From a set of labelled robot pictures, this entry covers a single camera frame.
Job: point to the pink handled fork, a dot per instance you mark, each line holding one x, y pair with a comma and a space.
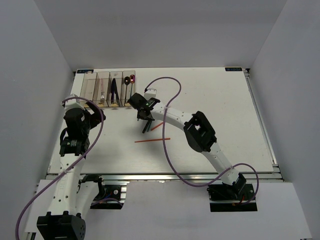
102, 92

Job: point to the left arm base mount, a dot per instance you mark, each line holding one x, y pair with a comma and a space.
109, 195

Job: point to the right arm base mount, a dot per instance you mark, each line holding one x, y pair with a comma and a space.
223, 200

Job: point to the teal chopstick right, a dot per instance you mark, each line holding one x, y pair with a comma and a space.
149, 123

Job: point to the black spoon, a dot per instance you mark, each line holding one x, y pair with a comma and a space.
126, 82

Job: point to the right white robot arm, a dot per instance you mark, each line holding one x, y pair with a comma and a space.
200, 136

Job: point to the iridescent red spoon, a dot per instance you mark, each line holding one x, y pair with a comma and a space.
132, 82

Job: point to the dark blue plastic knife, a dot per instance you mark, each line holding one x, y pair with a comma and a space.
113, 90

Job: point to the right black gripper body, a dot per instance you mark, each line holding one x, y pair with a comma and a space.
139, 116

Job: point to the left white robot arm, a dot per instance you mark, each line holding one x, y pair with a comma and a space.
73, 196

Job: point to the orange chopstick lower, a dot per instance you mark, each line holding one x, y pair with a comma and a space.
153, 140

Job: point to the silver fork dark handle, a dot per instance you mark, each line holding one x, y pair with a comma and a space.
145, 128

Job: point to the black plastic knife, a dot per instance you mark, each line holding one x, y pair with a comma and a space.
116, 91

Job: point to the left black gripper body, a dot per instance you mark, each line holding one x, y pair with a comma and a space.
92, 120

